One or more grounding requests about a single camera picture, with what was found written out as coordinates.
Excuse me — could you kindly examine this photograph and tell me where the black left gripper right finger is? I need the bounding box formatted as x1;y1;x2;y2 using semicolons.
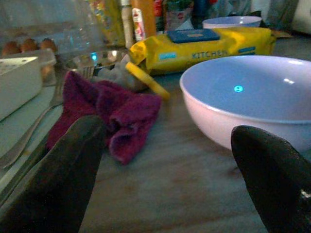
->
231;125;311;233

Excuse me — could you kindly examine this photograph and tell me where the yellow kitchen wipes pack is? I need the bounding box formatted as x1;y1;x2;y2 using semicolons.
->
128;27;277;75

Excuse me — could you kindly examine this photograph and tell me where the white tall slim bottle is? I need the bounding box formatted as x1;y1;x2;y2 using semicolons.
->
121;0;136;49

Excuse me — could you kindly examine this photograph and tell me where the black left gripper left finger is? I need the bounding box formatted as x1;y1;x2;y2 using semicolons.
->
0;114;108;233

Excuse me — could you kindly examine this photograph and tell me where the yellow printed packet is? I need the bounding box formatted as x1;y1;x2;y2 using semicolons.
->
88;0;126;47

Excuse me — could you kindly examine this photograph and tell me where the clear egg carton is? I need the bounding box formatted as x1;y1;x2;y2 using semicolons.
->
0;36;59;87

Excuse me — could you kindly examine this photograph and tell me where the purple cloth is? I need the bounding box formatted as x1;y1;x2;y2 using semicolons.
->
46;70;162;166

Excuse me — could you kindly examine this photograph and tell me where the clear glass jar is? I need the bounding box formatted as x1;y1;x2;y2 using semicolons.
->
52;0;127;68

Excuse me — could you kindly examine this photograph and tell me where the large white bowl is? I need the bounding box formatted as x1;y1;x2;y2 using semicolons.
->
179;55;311;153

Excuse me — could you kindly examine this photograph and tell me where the white plastic box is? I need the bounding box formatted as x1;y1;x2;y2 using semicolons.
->
0;56;43;121

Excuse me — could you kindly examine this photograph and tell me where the silver fork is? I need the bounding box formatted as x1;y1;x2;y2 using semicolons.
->
0;65;95;169

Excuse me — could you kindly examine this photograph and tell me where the orange bottle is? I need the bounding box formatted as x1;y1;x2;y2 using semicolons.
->
131;0;157;38

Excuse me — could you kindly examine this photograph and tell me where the yellow round lid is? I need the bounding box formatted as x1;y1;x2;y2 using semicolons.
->
125;62;171;101

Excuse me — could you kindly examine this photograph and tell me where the small white bowl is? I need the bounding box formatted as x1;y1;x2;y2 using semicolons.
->
202;16;262;30

